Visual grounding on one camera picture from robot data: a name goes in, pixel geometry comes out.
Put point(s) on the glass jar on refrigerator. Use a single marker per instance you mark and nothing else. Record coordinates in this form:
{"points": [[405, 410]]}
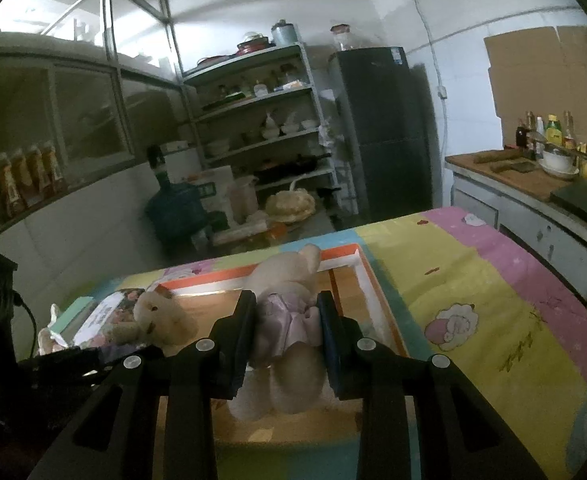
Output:
{"points": [[342, 37]]}

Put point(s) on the metal kitchen shelf rack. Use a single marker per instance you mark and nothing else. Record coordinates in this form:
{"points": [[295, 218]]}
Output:
{"points": [[259, 114]]}

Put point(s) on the window cabinet frame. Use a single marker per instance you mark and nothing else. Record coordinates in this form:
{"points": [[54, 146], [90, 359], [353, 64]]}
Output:
{"points": [[93, 81]]}

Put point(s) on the colourful cartoon tablecloth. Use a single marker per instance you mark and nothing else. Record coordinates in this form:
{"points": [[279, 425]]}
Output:
{"points": [[458, 287]]}

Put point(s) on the cardboard wall sheet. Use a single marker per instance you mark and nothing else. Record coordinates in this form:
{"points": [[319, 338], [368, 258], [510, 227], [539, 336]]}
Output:
{"points": [[539, 70]]}

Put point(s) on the cream teddy bear purple dress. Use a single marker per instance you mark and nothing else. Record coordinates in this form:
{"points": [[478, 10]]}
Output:
{"points": [[158, 320]]}

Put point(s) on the yellow-green condiment bottle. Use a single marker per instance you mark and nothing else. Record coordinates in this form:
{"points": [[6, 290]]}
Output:
{"points": [[553, 131]]}

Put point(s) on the orange-rimmed cardboard box tray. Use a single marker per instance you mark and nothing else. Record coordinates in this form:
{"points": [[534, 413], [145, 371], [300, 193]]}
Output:
{"points": [[346, 272]]}

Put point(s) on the cream teddy bear pink dress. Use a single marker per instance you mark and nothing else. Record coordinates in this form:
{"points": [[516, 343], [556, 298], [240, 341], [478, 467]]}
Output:
{"points": [[286, 373]]}

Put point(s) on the white bowl on counter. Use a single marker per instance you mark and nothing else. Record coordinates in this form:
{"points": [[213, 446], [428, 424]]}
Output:
{"points": [[558, 165]]}

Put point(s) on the floral tissue pack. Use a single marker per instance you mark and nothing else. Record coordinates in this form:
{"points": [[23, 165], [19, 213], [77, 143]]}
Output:
{"points": [[112, 311]]}

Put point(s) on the mint green tissue box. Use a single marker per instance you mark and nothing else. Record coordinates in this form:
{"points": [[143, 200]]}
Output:
{"points": [[64, 324]]}

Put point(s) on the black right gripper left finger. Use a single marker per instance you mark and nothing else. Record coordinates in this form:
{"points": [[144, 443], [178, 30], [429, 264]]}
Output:
{"points": [[212, 368]]}

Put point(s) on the black refrigerator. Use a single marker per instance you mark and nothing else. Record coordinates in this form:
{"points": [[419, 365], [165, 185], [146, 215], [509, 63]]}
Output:
{"points": [[378, 104]]}

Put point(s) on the light blue pot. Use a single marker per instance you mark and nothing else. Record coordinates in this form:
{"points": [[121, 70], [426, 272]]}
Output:
{"points": [[284, 34]]}

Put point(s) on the green water jug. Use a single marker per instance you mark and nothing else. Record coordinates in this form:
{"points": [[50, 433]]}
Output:
{"points": [[175, 211]]}

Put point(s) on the kitchen counter cabinet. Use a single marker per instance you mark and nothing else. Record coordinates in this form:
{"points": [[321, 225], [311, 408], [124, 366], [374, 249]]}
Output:
{"points": [[519, 205]]}

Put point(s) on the red pot with lid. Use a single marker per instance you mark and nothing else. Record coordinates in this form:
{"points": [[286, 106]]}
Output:
{"points": [[252, 42]]}

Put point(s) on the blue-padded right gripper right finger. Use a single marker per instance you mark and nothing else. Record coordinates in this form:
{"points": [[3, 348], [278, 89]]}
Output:
{"points": [[421, 419]]}

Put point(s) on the white plastic bag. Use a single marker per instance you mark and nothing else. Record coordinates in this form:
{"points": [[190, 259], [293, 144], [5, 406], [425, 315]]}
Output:
{"points": [[47, 340]]}

